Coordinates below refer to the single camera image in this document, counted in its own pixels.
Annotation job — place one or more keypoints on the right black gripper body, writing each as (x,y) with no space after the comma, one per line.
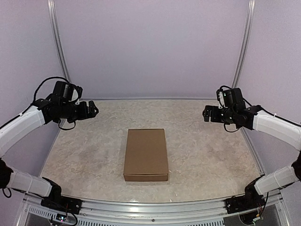
(217,117)

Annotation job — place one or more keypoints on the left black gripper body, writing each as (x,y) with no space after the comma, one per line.
(72,115)

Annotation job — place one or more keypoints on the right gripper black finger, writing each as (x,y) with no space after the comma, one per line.
(207,109)
(206,117)

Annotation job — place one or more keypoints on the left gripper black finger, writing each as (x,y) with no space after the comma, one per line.
(91,104)
(93,111)

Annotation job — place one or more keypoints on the brown cardboard box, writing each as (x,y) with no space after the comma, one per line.
(146,156)

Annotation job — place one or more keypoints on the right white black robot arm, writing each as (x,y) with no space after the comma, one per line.
(234,109)

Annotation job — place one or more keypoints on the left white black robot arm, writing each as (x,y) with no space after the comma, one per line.
(64,103)

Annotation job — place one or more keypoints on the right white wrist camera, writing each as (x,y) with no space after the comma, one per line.
(220,99)

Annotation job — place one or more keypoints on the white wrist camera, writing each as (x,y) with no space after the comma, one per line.
(220,99)
(77,93)

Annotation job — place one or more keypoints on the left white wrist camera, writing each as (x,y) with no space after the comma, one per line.
(77,93)

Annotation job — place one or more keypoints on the right aluminium side rail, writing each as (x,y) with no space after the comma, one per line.
(253,152)

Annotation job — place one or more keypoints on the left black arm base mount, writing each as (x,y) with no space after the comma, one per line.
(64,204)

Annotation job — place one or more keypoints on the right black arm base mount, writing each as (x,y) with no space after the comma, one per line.
(237,204)

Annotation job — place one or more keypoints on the aluminium front frame rail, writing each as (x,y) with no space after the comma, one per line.
(212,212)

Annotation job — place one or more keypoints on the left aluminium corner post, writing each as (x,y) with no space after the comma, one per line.
(57,39)

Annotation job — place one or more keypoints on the aluminium corner post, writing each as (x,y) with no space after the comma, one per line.
(245,41)
(57,39)

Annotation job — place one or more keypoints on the right aluminium corner post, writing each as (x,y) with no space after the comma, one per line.
(245,41)

